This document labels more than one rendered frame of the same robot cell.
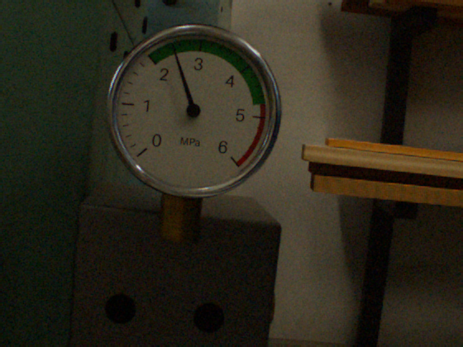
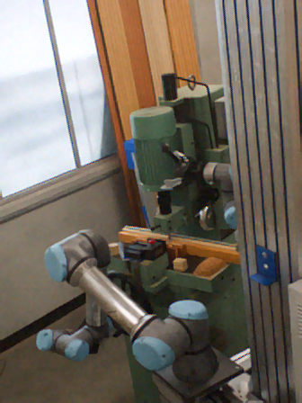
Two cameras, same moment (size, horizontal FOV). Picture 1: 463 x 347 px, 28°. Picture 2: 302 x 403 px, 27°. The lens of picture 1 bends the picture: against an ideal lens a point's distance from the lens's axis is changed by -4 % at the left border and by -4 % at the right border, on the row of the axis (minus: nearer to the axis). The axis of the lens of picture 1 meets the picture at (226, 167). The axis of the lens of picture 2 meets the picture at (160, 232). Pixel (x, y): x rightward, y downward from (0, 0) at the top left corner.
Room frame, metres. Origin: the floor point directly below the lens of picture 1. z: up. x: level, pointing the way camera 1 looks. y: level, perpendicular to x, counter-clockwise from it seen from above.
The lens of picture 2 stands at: (-1.22, -1.44, 2.02)
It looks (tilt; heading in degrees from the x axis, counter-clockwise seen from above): 23 degrees down; 45
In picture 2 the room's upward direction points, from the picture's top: 9 degrees counter-clockwise
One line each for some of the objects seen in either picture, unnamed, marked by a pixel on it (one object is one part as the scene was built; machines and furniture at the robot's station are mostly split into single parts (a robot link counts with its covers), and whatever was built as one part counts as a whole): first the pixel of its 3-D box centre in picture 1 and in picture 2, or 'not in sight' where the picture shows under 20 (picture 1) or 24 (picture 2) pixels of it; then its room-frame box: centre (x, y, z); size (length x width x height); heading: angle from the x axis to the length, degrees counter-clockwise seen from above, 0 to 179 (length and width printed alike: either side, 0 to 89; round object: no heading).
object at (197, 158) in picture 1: (189, 135); not in sight; (0.36, 0.02, 0.65); 0.06 x 0.04 x 0.08; 94
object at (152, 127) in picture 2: not in sight; (156, 148); (0.55, 0.29, 1.35); 0.18 x 0.18 x 0.31
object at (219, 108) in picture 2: not in sight; (226, 117); (0.88, 0.17, 1.40); 0.10 x 0.06 x 0.16; 4
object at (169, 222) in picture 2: not in sight; (170, 220); (0.57, 0.29, 1.03); 0.14 x 0.07 x 0.09; 4
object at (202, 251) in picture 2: not in sight; (178, 246); (0.56, 0.25, 0.92); 0.67 x 0.02 x 0.04; 94
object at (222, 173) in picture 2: not in sight; (231, 175); (0.47, -0.14, 1.31); 0.11 x 0.08 x 0.09; 94
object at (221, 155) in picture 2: not in sight; (220, 165); (0.78, 0.15, 1.23); 0.09 x 0.08 x 0.15; 4
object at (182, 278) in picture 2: not in sight; (159, 266); (0.45, 0.27, 0.87); 0.61 x 0.30 x 0.06; 94
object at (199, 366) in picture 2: not in sight; (193, 353); (0.02, -0.26, 0.87); 0.15 x 0.15 x 0.10
